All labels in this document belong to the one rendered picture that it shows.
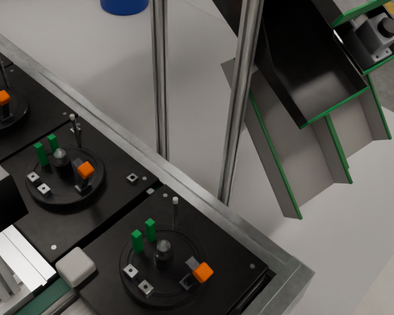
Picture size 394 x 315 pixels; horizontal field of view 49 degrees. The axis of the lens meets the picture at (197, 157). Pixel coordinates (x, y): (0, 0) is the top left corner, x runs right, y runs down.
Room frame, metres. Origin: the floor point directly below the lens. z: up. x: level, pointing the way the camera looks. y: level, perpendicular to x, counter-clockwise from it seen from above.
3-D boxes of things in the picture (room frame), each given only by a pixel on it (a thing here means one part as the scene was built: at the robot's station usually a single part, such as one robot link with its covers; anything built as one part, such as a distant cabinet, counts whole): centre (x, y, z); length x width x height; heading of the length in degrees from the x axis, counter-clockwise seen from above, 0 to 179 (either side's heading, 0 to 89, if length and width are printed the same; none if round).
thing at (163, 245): (0.32, 0.04, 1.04); 0.02 x 0.02 x 0.03
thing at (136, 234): (0.34, 0.08, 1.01); 0.01 x 0.01 x 0.05; 50
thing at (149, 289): (0.27, 0.06, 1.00); 0.02 x 0.01 x 0.02; 50
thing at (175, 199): (0.38, 0.03, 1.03); 0.01 x 0.01 x 0.08
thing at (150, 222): (0.36, 0.07, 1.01); 0.01 x 0.01 x 0.05; 50
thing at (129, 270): (0.29, 0.09, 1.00); 0.02 x 0.01 x 0.02; 50
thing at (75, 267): (0.31, 0.18, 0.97); 0.05 x 0.05 x 0.04; 50
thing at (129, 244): (0.32, 0.04, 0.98); 0.14 x 0.14 x 0.02
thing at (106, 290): (0.32, 0.04, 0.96); 0.24 x 0.24 x 0.02; 50
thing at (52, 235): (0.49, 0.24, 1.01); 0.24 x 0.24 x 0.13; 50
